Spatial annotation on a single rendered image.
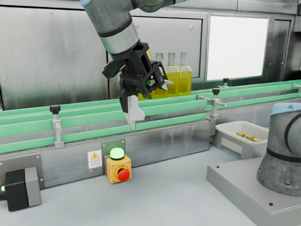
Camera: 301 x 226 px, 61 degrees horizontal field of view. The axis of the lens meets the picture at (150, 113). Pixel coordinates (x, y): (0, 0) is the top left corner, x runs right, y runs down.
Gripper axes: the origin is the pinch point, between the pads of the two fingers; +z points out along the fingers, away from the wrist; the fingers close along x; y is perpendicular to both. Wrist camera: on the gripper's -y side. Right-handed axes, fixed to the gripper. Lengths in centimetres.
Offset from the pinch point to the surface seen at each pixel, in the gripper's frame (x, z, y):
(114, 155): -10.9, 14.4, -13.0
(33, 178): -30.4, 2.5, -19.9
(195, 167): 5.8, 35.7, 1.7
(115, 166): -13.4, 15.9, -11.4
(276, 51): 107, 58, -5
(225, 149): 22, 45, 4
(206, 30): 67, 19, -23
